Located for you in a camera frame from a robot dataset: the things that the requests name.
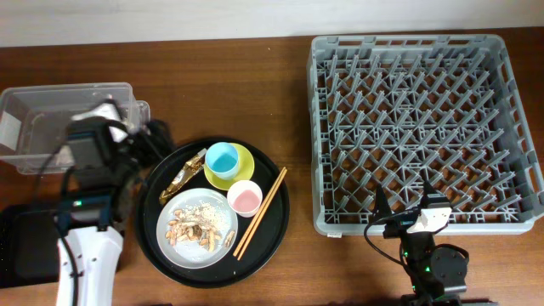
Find food scraps on plate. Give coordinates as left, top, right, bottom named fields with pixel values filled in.
left=165, top=203, right=236, bottom=252

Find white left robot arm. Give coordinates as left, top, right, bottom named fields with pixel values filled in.
left=54, top=117, right=175, bottom=305

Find yellow bowl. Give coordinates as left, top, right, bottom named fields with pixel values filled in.
left=203, top=143, right=255, bottom=190

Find blue cup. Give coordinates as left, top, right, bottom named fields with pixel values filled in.
left=205, top=142, right=240, bottom=180

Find upper wooden chopstick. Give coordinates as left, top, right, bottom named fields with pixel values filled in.
left=232, top=167, right=287, bottom=258

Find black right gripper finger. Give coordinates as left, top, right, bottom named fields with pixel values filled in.
left=420, top=180, right=445, bottom=208
left=373, top=184, right=392, bottom=220

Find gold snack wrapper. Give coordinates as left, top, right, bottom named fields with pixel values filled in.
left=159, top=149, right=207, bottom=206

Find grey plate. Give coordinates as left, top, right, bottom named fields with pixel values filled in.
left=156, top=188, right=238, bottom=269

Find white tissue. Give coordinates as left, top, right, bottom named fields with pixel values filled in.
left=71, top=102, right=128, bottom=143

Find black rectangular bin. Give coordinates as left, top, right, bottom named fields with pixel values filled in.
left=0, top=203, right=120, bottom=290

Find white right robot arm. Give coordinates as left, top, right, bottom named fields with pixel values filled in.
left=366, top=182, right=469, bottom=305

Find clear plastic waste bin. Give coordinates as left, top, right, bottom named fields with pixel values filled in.
left=1, top=82, right=150, bottom=174

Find black round tray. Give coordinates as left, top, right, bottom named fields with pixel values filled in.
left=133, top=137, right=290, bottom=289

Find grey dishwasher rack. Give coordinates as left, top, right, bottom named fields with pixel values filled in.
left=307, top=34, right=543, bottom=237

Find pink cup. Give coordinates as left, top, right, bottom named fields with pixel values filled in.
left=227, top=180, right=263, bottom=218

